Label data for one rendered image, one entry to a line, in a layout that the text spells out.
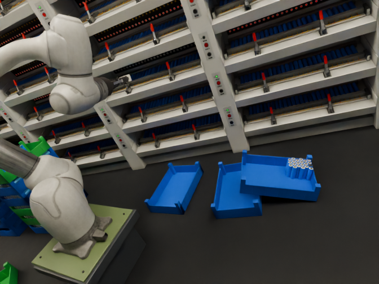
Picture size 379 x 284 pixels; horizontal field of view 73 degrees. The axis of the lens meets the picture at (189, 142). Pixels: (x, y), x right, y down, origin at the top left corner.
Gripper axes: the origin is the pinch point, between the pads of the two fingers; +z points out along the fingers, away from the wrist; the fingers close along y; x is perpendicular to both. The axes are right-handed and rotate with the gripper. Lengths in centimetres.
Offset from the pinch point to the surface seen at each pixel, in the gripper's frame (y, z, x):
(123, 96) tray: -17.7, 20.6, -8.7
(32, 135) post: -100, 24, -16
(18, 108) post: -100, 25, 3
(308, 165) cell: 67, 3, -57
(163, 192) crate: -7, 6, -63
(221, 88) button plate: 35.5, 22.5, -18.9
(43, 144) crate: -67, 1, -20
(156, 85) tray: 2.9, 21.6, -8.2
